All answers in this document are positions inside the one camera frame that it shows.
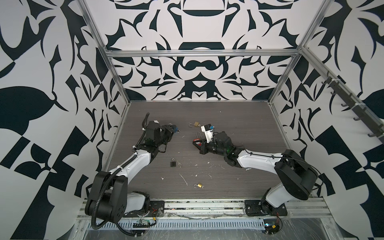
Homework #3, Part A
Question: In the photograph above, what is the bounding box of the small brass padlock near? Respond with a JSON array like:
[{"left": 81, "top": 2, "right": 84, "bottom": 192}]
[{"left": 194, "top": 183, "right": 204, "bottom": 189}]

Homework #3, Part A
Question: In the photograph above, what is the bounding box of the left circuit board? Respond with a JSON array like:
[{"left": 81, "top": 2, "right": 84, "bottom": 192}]
[{"left": 133, "top": 218, "right": 157, "bottom": 228}]

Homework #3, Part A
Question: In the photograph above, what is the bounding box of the black coat hook rail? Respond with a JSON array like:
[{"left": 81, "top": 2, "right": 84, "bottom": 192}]
[{"left": 322, "top": 71, "right": 384, "bottom": 144}]

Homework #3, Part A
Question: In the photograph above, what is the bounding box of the right circuit board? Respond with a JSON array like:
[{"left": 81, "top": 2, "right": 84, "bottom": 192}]
[{"left": 262, "top": 218, "right": 283, "bottom": 236}]

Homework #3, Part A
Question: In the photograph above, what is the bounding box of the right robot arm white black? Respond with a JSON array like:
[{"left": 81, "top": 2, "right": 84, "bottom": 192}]
[{"left": 193, "top": 132, "right": 319, "bottom": 217}]

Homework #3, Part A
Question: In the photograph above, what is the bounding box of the black corrugated cable conduit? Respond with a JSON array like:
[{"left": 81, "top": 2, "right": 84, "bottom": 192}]
[{"left": 89, "top": 112, "right": 151, "bottom": 237}]

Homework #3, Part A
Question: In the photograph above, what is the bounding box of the red safety padlock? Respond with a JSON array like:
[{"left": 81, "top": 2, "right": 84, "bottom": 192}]
[{"left": 193, "top": 132, "right": 202, "bottom": 150}]

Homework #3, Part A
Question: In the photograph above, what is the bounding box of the white slotted cable duct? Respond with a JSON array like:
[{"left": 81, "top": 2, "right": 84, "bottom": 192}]
[{"left": 84, "top": 218, "right": 266, "bottom": 231}]

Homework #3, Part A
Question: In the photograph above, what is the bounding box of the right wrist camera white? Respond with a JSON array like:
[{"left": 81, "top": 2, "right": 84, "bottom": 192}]
[{"left": 201, "top": 124, "right": 214, "bottom": 143}]

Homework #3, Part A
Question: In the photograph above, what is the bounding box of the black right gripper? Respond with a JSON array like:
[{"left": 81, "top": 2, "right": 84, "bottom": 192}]
[{"left": 192, "top": 138, "right": 228, "bottom": 159}]

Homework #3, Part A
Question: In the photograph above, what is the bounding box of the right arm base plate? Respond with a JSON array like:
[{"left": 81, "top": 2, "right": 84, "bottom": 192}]
[{"left": 244, "top": 200, "right": 288, "bottom": 217}]

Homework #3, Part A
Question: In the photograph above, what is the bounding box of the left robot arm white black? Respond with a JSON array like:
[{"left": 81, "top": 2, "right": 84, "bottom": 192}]
[{"left": 85, "top": 120, "right": 178, "bottom": 230}]

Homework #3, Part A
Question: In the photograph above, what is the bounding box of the small black padlock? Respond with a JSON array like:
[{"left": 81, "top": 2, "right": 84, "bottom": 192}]
[{"left": 170, "top": 158, "right": 177, "bottom": 168}]

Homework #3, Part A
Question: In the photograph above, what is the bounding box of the circuit board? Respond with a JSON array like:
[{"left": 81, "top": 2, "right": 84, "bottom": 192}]
[
  {"left": 262, "top": 218, "right": 283, "bottom": 236},
  {"left": 133, "top": 218, "right": 157, "bottom": 228}
]

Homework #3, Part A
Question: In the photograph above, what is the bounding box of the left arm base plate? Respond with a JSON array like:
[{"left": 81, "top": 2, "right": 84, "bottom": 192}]
[{"left": 124, "top": 201, "right": 165, "bottom": 218}]

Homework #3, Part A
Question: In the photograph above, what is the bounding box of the small brass padlock far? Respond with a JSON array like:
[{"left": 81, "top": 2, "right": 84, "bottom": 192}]
[{"left": 189, "top": 122, "right": 202, "bottom": 128}]

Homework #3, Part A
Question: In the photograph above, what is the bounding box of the small brass padlock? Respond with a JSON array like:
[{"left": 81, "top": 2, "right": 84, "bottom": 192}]
[
  {"left": 194, "top": 183, "right": 204, "bottom": 189},
  {"left": 189, "top": 122, "right": 202, "bottom": 128}
]

